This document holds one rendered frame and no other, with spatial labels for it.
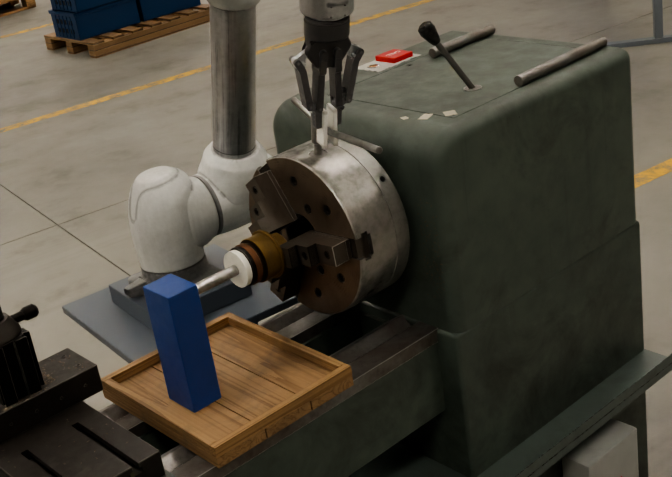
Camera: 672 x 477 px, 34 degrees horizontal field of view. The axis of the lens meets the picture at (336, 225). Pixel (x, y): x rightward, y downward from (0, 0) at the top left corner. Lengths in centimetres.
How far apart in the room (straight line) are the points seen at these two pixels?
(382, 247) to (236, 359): 35
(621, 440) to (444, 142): 88
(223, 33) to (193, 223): 44
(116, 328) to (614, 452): 115
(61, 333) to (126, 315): 174
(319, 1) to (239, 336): 70
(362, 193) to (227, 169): 66
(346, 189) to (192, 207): 67
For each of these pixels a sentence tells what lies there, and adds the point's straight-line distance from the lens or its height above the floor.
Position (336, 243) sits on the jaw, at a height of 111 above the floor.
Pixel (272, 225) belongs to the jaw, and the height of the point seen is 112.
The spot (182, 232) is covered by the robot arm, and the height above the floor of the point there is 95.
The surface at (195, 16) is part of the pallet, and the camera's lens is 923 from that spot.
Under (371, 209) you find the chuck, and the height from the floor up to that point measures 115.
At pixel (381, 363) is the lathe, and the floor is 86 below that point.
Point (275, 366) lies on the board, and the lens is 199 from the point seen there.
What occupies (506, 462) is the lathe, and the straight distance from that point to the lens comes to 225.
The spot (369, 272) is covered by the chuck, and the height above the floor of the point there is 104.
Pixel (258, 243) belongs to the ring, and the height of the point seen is 112.
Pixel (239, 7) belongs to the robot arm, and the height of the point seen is 143.
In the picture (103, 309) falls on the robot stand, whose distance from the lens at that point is 267.
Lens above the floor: 188
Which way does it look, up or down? 23 degrees down
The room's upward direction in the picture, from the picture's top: 9 degrees counter-clockwise
